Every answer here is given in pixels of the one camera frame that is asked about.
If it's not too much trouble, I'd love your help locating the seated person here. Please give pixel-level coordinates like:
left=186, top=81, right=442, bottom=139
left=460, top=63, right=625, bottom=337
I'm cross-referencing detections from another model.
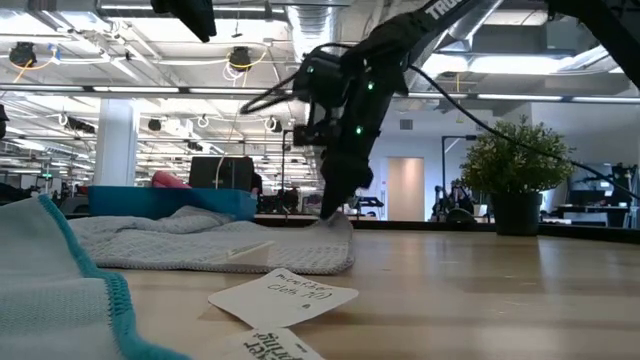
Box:
left=446, top=180, right=476, bottom=223

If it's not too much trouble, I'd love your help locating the linear ceiling light strip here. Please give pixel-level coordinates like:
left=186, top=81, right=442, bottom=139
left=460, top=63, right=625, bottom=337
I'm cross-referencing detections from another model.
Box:
left=0, top=83, right=640, bottom=105

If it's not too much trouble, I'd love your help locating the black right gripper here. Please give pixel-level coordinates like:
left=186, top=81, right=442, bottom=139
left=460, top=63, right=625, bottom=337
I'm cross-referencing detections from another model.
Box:
left=292, top=46, right=410, bottom=221

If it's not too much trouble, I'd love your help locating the light blue teal-edged towel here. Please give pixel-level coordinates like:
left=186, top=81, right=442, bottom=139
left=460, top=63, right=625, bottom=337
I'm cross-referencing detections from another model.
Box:
left=0, top=192, right=194, bottom=360

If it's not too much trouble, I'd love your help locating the white building pillar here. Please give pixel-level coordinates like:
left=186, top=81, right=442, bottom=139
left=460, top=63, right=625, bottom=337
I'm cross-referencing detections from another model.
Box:
left=93, top=98, right=141, bottom=187

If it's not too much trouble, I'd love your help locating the grey waffle-weave towel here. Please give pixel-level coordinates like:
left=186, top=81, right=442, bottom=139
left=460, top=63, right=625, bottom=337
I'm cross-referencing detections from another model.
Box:
left=69, top=204, right=356, bottom=276

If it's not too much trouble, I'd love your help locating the printed white paper tag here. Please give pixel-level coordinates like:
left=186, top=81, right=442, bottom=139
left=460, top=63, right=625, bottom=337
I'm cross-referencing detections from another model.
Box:
left=214, top=326, right=326, bottom=360

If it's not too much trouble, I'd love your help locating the black ceiling cable reel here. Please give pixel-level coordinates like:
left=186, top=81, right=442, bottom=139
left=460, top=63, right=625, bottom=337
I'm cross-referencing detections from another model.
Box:
left=228, top=45, right=253, bottom=72
left=8, top=41, right=39, bottom=69

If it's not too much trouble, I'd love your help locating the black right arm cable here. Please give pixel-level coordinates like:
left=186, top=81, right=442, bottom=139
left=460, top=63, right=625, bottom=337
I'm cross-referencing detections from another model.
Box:
left=408, top=63, right=640, bottom=200

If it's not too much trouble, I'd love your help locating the black camera cable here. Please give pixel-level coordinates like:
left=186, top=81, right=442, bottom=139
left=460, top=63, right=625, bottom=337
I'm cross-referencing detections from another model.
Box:
left=239, top=42, right=351, bottom=116

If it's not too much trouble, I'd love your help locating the pink microfiber towel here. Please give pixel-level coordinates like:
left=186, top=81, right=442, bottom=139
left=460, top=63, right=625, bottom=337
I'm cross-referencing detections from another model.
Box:
left=151, top=170, right=192, bottom=190

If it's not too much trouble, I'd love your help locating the background computer monitor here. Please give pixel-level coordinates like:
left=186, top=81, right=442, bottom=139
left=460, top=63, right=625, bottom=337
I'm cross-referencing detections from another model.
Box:
left=568, top=173, right=617, bottom=207

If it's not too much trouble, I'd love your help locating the handwritten white paper tag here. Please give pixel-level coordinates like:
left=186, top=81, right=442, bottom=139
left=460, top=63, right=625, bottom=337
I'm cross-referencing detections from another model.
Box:
left=207, top=267, right=360, bottom=330

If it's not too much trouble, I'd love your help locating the pale door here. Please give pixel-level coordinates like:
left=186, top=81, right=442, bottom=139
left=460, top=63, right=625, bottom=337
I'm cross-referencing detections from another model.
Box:
left=386, top=156, right=426, bottom=222

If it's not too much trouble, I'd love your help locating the potted green plant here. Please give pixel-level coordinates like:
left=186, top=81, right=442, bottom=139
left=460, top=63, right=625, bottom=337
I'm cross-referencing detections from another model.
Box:
left=459, top=115, right=581, bottom=237

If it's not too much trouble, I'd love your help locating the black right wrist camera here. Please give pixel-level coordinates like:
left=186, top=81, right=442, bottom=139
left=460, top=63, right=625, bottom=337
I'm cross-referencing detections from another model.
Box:
left=292, top=123, right=329, bottom=148

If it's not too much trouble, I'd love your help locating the blue plastic bin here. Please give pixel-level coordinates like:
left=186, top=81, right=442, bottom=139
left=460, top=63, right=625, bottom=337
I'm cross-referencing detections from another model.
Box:
left=88, top=185, right=259, bottom=222

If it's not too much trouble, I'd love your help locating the black computer monitor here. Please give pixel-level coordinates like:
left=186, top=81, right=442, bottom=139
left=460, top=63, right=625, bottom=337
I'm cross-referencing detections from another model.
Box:
left=188, top=155, right=255, bottom=192

